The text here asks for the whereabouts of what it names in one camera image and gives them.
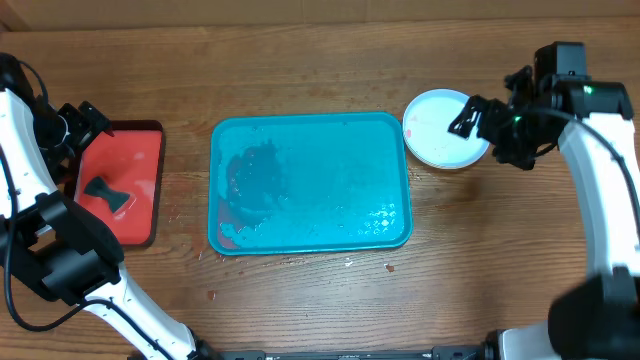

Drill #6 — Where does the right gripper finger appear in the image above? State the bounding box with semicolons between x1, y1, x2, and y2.
448;95;488;139
504;65;534;103

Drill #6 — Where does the light blue plate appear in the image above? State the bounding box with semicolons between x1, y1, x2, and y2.
402;89;489;170

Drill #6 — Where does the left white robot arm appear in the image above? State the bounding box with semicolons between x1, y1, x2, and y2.
1;53;219;359

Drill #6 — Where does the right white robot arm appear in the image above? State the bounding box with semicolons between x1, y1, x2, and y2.
448;42;639;359

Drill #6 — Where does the dark tray with red liquid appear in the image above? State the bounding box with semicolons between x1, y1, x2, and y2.
64;120;165;247

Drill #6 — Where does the teal plastic tray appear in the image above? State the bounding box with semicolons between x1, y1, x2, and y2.
207;112;413;256

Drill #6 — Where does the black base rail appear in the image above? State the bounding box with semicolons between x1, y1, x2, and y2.
207;344;499;360

